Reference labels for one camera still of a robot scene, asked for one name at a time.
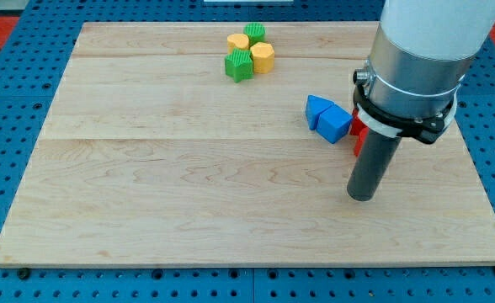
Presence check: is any blue triangle block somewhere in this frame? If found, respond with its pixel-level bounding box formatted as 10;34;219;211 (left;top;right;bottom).
305;95;334;130

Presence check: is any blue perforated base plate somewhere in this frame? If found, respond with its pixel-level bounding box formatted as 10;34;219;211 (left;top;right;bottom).
0;0;495;302

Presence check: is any blue cube block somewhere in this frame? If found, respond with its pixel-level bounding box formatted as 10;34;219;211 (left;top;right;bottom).
316;105;353;144

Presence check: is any green cylinder block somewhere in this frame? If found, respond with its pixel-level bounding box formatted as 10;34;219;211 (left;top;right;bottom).
243;22;266;46

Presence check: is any red circle block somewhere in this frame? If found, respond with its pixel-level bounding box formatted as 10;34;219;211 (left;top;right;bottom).
354;127;370;157

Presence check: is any yellow hexagon block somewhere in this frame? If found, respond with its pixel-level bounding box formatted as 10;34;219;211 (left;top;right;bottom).
250;42;275;74

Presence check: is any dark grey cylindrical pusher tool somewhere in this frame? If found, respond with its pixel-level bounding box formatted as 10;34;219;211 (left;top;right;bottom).
347;130;402;201

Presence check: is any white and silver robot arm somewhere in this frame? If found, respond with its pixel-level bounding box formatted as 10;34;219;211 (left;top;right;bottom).
354;0;495;144

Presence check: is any light wooden board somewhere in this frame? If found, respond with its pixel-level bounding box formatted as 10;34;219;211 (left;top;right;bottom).
0;22;495;268

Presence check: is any green star block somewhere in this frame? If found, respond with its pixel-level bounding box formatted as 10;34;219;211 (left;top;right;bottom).
225;48;253;82

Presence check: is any yellow heart block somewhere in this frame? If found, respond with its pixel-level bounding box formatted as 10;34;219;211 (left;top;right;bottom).
226;33;250;54

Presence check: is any red star block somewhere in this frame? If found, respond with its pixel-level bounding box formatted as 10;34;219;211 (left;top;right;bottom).
349;109;366;136

